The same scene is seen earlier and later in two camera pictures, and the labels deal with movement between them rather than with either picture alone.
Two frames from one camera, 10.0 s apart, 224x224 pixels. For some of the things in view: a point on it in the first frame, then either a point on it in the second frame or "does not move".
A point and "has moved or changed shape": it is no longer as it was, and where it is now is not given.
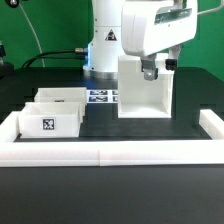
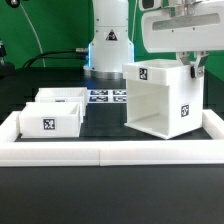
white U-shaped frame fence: (117, 153) does not move
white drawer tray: (50, 119) does not move
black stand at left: (7, 69) does not move
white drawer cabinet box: (140, 98) has moved or changed shape
